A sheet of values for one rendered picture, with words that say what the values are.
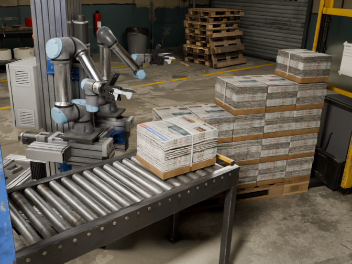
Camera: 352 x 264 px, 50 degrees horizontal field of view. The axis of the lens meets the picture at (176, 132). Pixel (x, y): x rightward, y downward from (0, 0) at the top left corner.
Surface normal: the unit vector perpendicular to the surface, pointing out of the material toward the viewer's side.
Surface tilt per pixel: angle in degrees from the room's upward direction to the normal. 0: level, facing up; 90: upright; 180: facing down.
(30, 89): 90
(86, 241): 90
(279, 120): 90
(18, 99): 90
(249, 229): 0
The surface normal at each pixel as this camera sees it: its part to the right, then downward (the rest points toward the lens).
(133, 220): 0.66, 0.29
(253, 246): 0.04, -0.93
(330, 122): -0.94, 0.09
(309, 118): 0.36, 0.34
